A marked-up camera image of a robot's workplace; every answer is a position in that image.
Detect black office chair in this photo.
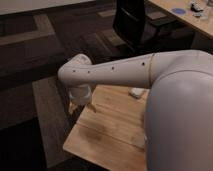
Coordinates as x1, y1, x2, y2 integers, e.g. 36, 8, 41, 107
111, 0, 178, 54

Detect small dark gadget on desk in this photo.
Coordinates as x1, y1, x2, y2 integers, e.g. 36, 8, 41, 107
190, 1, 203, 12

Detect light wooden background desk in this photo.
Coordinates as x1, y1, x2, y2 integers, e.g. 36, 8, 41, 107
148, 0, 213, 39

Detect small white box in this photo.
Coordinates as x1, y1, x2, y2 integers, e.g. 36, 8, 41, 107
129, 88, 145, 98

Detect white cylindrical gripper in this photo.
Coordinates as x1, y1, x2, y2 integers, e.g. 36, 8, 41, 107
68, 85, 97, 114

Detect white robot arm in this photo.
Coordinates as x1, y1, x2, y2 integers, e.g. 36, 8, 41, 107
58, 50, 213, 171

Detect blue round disc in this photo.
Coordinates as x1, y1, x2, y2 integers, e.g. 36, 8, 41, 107
172, 8, 186, 14

